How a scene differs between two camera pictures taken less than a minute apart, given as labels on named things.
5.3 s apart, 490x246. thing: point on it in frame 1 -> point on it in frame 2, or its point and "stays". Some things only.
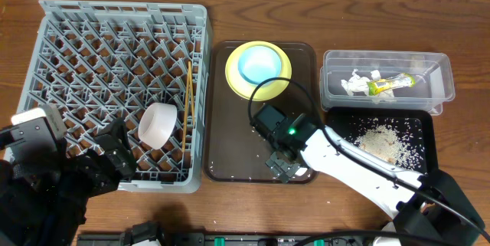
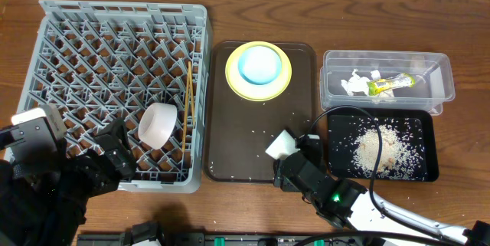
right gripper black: (281, 166) -> (292, 162)
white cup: (155, 123) stays
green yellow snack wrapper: (404, 80) stays
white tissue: (355, 84) stays
